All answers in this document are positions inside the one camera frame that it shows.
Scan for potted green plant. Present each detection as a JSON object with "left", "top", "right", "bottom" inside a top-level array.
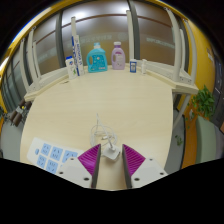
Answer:
[{"left": 188, "top": 84, "right": 224, "bottom": 164}]

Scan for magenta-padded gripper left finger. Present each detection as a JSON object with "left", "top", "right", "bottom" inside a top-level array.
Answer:
[{"left": 55, "top": 143, "right": 102, "bottom": 189}]

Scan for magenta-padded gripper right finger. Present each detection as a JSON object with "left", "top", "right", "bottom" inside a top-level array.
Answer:
[{"left": 121, "top": 143, "right": 168, "bottom": 189}]

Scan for purple detergent bottle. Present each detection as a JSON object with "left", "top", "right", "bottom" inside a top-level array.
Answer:
[{"left": 110, "top": 41, "right": 127, "bottom": 71}]

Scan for white charger block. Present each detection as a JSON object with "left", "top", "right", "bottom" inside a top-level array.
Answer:
[{"left": 102, "top": 143, "right": 121, "bottom": 162}]

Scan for small white bottle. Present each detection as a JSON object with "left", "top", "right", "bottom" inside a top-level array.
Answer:
[{"left": 65, "top": 55, "right": 78, "bottom": 80}]

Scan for dark door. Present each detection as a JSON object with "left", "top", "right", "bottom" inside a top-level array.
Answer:
[{"left": 213, "top": 56, "right": 224, "bottom": 134}]

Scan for small blue and white box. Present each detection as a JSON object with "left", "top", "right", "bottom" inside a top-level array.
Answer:
[{"left": 129, "top": 59, "right": 138, "bottom": 74}]

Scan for tall white and blue box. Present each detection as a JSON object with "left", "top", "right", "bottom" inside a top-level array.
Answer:
[{"left": 70, "top": 34, "right": 85, "bottom": 77}]

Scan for white power strip blue sockets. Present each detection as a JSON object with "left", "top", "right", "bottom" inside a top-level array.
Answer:
[{"left": 26, "top": 137, "right": 86, "bottom": 175}]

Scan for slim white bottle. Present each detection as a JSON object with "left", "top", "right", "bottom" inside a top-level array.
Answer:
[{"left": 141, "top": 58, "right": 148, "bottom": 75}]

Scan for upturned white-legged table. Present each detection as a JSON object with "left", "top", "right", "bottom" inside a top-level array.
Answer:
[
  {"left": 18, "top": 16, "right": 88, "bottom": 103},
  {"left": 125, "top": 8, "right": 200, "bottom": 96}
]

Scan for blue detergent bottle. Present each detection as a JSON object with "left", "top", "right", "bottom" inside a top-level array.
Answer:
[{"left": 86, "top": 42, "right": 109, "bottom": 74}]

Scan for white charger cable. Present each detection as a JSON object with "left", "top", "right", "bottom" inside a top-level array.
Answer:
[{"left": 89, "top": 113, "right": 118, "bottom": 149}]

